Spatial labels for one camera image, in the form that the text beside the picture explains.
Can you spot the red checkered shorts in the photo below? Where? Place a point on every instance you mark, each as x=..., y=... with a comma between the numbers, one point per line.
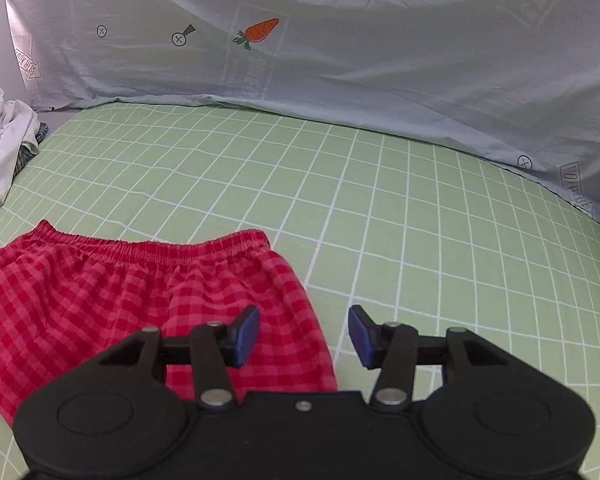
x=64, y=298

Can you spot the grey carrot-print bed sheet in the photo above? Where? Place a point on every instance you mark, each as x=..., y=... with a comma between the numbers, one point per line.
x=513, y=81

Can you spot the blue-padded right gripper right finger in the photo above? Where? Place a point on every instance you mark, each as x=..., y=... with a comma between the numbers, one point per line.
x=391, y=348

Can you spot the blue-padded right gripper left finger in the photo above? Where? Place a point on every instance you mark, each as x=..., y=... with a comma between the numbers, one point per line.
x=215, y=347

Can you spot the white crumpled garment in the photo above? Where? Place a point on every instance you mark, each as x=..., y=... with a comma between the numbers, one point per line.
x=18, y=124

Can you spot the dark checkered garment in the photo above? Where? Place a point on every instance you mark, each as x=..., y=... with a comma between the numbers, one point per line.
x=28, y=150

